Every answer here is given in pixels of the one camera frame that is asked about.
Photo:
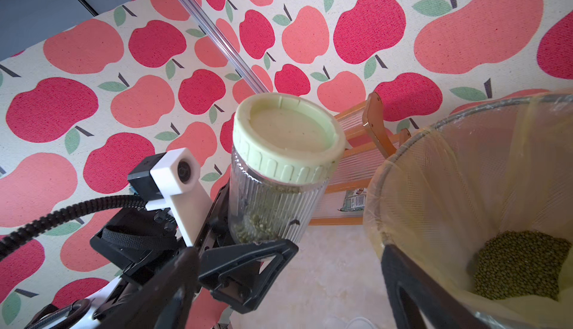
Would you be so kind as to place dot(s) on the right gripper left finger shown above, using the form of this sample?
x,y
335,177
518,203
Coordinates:
x,y
165,301

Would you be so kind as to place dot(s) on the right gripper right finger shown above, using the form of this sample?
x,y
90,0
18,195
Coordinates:
x,y
416,298

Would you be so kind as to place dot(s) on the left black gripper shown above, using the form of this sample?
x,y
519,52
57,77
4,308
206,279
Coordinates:
x,y
142,242

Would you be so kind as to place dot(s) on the ribbed glass jar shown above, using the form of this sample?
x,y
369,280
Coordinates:
x,y
261,209

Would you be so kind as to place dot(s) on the green jar lid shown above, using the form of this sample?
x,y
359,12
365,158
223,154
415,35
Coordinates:
x,y
288,139

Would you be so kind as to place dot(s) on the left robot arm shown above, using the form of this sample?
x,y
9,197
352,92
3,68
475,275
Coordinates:
x,y
84,311

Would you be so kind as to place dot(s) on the green mung bean packet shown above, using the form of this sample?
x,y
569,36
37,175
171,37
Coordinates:
x,y
354,201

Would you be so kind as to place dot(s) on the metal mesh trash bin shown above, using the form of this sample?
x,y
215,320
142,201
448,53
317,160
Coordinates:
x,y
470,194

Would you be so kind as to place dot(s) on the yellow plastic bin liner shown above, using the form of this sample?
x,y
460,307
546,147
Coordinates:
x,y
483,194

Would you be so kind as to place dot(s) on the left aluminium corner post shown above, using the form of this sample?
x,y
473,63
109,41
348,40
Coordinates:
x,y
224,45

